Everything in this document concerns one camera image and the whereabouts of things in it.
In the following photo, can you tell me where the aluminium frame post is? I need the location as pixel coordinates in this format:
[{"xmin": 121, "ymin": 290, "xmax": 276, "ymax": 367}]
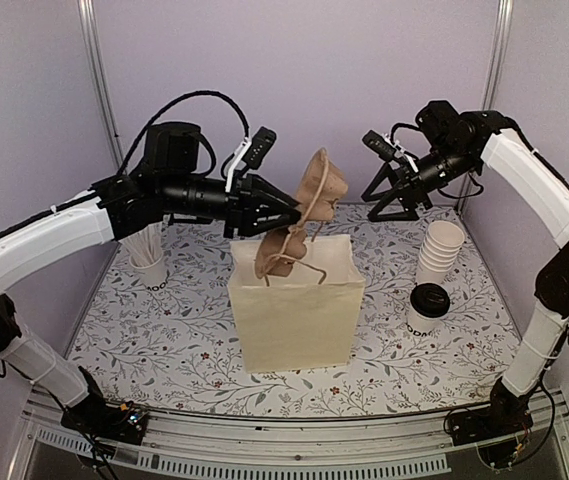
[
  {"xmin": 456, "ymin": 0, "xmax": 515, "ymax": 211},
  {"xmin": 77, "ymin": 0, "xmax": 125, "ymax": 172}
]

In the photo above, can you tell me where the brown cardboard cup carrier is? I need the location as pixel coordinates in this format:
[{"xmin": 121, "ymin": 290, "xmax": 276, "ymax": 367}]
[{"xmin": 254, "ymin": 147, "xmax": 348, "ymax": 279}]

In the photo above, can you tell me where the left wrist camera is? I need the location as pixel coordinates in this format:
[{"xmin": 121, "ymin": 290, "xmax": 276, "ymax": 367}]
[{"xmin": 221, "ymin": 126, "xmax": 277, "ymax": 193}]

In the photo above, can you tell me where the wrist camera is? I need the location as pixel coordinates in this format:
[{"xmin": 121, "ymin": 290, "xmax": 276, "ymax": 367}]
[
  {"xmin": 221, "ymin": 126, "xmax": 277, "ymax": 193},
  {"xmin": 362, "ymin": 130, "xmax": 418, "ymax": 172}
]

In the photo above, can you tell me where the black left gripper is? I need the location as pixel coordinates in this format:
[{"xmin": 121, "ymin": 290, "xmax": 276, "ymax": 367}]
[{"xmin": 161, "ymin": 171, "xmax": 302, "ymax": 239}]

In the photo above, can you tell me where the metal front rail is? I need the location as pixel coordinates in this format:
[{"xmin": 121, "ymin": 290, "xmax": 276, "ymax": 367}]
[{"xmin": 7, "ymin": 390, "xmax": 569, "ymax": 479}]

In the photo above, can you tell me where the black plastic cup lid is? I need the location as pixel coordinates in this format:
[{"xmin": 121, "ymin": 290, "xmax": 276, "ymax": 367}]
[{"xmin": 410, "ymin": 283, "xmax": 451, "ymax": 318}]

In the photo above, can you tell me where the cup of white straws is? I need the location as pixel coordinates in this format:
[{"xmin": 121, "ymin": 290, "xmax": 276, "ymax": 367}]
[{"xmin": 120, "ymin": 222, "xmax": 168, "ymax": 292}]

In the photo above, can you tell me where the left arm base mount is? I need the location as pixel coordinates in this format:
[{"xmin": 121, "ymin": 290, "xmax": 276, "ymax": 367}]
[{"xmin": 61, "ymin": 395, "xmax": 149, "ymax": 445}]

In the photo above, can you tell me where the right aluminium frame post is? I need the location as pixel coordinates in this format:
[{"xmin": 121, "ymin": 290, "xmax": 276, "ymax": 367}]
[{"xmin": 456, "ymin": 0, "xmax": 515, "ymax": 211}]

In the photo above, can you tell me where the white paper coffee cup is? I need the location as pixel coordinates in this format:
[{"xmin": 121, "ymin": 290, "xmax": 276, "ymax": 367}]
[{"xmin": 406, "ymin": 308, "xmax": 442, "ymax": 338}]

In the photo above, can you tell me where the floral patterned table mat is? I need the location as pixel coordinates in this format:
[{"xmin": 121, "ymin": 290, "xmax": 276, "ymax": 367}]
[{"xmin": 69, "ymin": 204, "xmax": 519, "ymax": 418}]

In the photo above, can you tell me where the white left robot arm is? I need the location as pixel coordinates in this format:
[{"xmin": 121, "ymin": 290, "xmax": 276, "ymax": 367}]
[{"xmin": 0, "ymin": 114, "xmax": 300, "ymax": 434}]

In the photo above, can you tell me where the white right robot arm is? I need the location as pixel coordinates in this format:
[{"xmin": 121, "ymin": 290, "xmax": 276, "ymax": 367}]
[{"xmin": 361, "ymin": 100, "xmax": 569, "ymax": 436}]

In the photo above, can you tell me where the stack of white paper cups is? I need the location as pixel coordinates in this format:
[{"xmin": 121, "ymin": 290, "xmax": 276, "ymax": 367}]
[{"xmin": 415, "ymin": 220, "xmax": 465, "ymax": 285}]

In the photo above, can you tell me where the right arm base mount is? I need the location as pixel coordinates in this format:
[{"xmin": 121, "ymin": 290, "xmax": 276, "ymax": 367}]
[{"xmin": 443, "ymin": 405, "xmax": 533, "ymax": 470}]

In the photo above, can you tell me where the left aluminium frame post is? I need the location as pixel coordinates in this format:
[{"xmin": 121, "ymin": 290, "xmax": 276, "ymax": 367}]
[{"xmin": 77, "ymin": 0, "xmax": 125, "ymax": 172}]

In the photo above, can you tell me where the cream paper bag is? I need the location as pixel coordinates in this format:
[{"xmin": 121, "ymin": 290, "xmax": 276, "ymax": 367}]
[{"xmin": 227, "ymin": 234, "xmax": 366, "ymax": 373}]

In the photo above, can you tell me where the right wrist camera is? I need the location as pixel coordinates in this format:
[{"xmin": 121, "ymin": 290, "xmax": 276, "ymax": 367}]
[{"xmin": 362, "ymin": 130, "xmax": 418, "ymax": 172}]

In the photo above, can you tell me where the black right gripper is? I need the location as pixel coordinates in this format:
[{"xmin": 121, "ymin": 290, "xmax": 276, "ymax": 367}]
[{"xmin": 362, "ymin": 143, "xmax": 478, "ymax": 222}]

